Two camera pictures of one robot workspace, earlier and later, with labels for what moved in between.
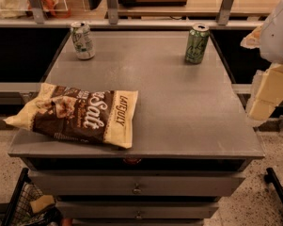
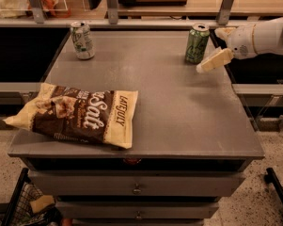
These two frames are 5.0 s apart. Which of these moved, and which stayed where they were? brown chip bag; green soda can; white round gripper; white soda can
Moved: white round gripper
Stayed: green soda can; brown chip bag; white soda can
